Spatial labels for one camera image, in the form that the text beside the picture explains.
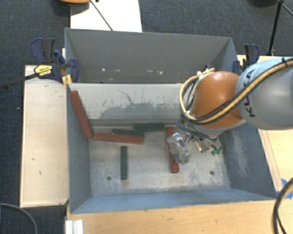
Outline red-brown flat block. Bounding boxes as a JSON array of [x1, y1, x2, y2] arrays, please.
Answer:
[[69, 90, 94, 139], [93, 132, 145, 145], [166, 126, 180, 174]]

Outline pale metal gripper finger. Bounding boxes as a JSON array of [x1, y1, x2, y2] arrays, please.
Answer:
[[166, 132, 184, 161], [176, 140, 192, 165]]

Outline grey metal bin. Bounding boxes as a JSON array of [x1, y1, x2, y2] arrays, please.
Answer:
[[64, 27, 277, 215]]

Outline pale wood flat board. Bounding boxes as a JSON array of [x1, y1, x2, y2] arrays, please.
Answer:
[[20, 64, 70, 208]]

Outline dark green flat block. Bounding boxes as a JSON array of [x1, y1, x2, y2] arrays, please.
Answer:
[[132, 123, 166, 132], [110, 128, 146, 137], [120, 145, 128, 180]]

